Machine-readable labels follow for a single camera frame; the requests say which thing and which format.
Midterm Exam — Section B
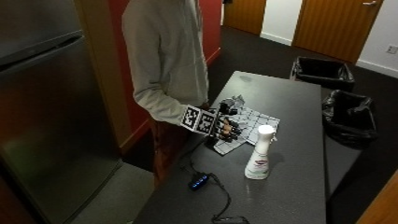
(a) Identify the grey checked cloth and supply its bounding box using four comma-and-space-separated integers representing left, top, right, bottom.
210, 94, 281, 156

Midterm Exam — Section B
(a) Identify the white marker cube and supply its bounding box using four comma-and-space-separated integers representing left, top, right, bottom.
180, 105, 218, 136

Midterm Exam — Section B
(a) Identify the white spray bottle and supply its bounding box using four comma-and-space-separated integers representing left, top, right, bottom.
243, 124, 277, 181

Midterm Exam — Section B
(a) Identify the black hub with blue lights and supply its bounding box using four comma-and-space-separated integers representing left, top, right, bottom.
188, 173, 210, 191

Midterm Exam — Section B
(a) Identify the the person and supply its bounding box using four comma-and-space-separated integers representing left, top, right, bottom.
121, 0, 212, 189

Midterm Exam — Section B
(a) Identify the black lined waste bin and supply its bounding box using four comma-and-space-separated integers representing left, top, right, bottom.
289, 55, 357, 92
321, 89, 379, 149

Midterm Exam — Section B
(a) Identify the wooden door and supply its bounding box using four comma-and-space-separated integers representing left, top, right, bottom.
221, 0, 267, 36
291, 0, 386, 64

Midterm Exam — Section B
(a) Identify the stainless steel refrigerator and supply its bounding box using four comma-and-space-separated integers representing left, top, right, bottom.
0, 0, 124, 224

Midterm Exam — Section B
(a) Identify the black cable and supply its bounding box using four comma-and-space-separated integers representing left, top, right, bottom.
180, 148, 234, 222

